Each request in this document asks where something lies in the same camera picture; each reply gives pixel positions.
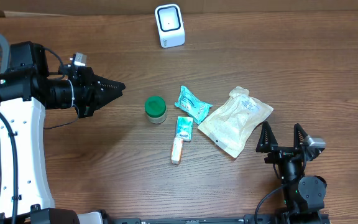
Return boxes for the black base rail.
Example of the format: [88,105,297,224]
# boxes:
[107,213,332,224]

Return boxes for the orange white tissue pack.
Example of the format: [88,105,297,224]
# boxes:
[171,138,183,165]

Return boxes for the blue Kleenex tissue pack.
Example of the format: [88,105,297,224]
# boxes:
[175,116,193,142]

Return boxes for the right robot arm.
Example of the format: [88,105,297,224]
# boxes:
[254,121,329,223]

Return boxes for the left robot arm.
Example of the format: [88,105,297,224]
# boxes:
[0,42,125,223]

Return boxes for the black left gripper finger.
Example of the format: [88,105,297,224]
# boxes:
[92,74,125,90]
[94,85,126,110]

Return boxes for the white barcode scanner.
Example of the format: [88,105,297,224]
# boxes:
[155,4,185,49]

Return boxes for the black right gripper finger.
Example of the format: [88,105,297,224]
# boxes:
[293,123,308,149]
[255,121,278,153]

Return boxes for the green lid jar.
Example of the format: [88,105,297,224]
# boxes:
[144,96,167,124]

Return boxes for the teal tissue pack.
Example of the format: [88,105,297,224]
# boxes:
[175,85,212,124]

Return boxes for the beige plastic pouch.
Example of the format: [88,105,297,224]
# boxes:
[198,86,273,158]

